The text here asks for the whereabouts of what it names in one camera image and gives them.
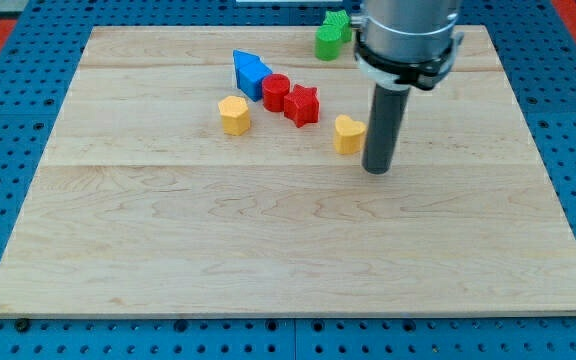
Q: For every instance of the red star block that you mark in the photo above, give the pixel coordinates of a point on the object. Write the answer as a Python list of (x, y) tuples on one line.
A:
[(301, 105)]

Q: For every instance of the green cylinder block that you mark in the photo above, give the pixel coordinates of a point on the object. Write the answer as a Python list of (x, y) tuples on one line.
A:
[(328, 41)]

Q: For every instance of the blue triangle block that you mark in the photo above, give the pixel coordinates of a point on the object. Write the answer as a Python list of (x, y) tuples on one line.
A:
[(242, 59)]

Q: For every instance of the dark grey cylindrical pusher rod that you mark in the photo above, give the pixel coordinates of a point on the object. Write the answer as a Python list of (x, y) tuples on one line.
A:
[(386, 115)]

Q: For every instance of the yellow hexagon block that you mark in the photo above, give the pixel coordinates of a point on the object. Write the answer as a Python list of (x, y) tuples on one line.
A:
[(235, 116)]

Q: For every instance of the blue cube block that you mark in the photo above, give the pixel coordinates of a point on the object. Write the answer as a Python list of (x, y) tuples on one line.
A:
[(250, 78)]

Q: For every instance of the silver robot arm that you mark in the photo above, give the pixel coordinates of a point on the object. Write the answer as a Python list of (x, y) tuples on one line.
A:
[(400, 45)]

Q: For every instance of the yellow heart block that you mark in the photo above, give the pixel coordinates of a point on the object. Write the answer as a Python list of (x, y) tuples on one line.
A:
[(349, 135)]

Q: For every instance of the red cylinder block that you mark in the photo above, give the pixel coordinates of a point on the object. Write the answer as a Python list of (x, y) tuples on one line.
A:
[(274, 88)]

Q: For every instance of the green star block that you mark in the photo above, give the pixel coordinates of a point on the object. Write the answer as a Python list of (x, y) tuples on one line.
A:
[(338, 24)]

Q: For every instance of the wooden board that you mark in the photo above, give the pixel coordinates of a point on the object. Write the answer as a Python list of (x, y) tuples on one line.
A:
[(143, 207)]

